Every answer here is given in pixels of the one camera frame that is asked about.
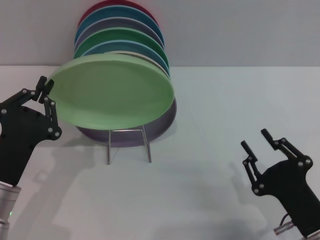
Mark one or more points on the purple plate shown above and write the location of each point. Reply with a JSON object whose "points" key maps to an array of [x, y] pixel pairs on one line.
{"points": [[160, 125]]}

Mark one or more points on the red plate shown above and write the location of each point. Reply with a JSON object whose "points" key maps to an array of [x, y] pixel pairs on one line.
{"points": [[140, 4]]}

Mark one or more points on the light green plate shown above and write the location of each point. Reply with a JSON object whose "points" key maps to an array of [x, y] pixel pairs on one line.
{"points": [[110, 92]]}

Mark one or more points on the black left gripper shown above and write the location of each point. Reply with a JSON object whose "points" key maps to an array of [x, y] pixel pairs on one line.
{"points": [[20, 140]]}

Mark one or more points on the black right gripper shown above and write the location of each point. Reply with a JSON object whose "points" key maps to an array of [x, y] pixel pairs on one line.
{"points": [[290, 190]]}

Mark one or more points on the light blue plate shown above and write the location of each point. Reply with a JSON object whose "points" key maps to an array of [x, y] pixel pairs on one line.
{"points": [[117, 46]]}

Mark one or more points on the beige plate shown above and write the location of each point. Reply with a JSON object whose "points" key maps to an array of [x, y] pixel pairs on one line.
{"points": [[147, 60]]}

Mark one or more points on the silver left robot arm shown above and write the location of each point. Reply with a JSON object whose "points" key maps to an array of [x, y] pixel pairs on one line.
{"points": [[7, 207]]}

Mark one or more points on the grey lilac plate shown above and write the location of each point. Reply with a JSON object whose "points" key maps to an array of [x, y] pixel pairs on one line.
{"points": [[117, 23]]}

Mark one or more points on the teal blue plate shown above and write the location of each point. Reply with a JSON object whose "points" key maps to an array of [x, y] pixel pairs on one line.
{"points": [[120, 13]]}

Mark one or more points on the dark green plate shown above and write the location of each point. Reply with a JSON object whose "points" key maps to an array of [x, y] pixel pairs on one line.
{"points": [[117, 35]]}

